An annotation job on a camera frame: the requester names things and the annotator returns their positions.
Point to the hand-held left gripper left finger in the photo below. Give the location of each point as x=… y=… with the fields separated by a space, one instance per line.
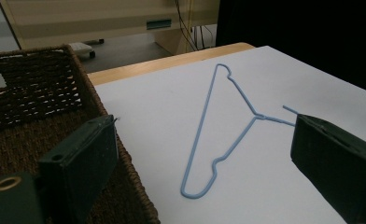
x=81 y=161

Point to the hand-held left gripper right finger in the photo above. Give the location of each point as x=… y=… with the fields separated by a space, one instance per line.
x=340 y=161

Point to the brown woven wicker basket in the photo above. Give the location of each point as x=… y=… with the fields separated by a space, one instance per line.
x=31 y=102

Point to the white wheeled base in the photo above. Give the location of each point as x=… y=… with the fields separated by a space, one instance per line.
x=82 y=49

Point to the black curtain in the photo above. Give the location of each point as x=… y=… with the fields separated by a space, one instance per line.
x=299 y=34

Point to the beige cabinet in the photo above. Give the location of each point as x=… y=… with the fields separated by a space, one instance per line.
x=87 y=21

